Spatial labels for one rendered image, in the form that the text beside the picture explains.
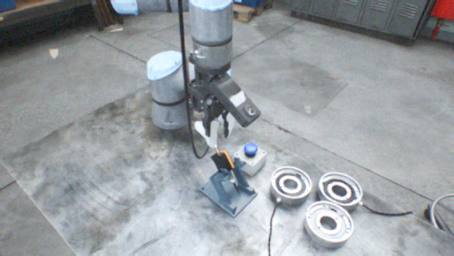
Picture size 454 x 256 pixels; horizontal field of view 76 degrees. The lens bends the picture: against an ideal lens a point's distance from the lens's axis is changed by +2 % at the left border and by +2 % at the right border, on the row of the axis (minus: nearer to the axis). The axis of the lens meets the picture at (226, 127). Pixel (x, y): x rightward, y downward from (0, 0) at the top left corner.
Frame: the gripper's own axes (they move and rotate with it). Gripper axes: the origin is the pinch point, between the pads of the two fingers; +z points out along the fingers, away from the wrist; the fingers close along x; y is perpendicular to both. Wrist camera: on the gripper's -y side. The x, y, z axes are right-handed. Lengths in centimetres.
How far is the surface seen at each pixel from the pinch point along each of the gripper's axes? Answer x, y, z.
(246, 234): 6.1, -13.6, 18.1
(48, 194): 33, 33, 18
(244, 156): -10.0, 0.4, 13.7
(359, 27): -335, 81, 91
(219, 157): 1.1, -0.2, 5.0
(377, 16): -332, 65, 73
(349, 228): -10.1, -31.1, 15.1
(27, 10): -51, 322, 56
